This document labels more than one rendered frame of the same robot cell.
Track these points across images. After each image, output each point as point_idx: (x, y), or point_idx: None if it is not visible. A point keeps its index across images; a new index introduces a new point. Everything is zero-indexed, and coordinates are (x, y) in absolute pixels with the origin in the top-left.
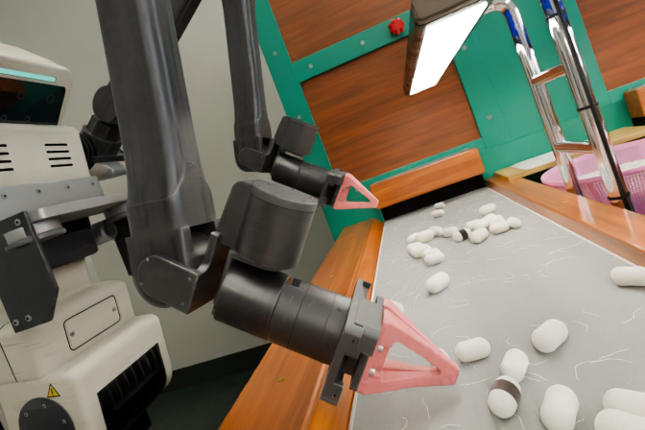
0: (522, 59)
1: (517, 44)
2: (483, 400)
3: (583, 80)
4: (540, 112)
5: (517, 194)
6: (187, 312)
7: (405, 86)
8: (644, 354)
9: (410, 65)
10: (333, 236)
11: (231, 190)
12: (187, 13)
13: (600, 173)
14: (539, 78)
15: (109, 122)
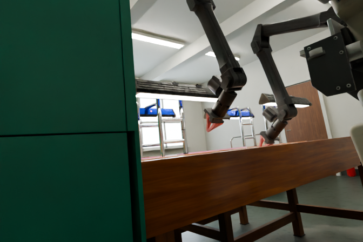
0: (160, 111)
1: (160, 106)
2: None
3: (185, 123)
4: (162, 129)
5: (154, 158)
6: (290, 119)
7: (161, 92)
8: None
9: (204, 96)
10: (141, 168)
11: (273, 106)
12: None
13: (186, 146)
14: (168, 119)
15: None
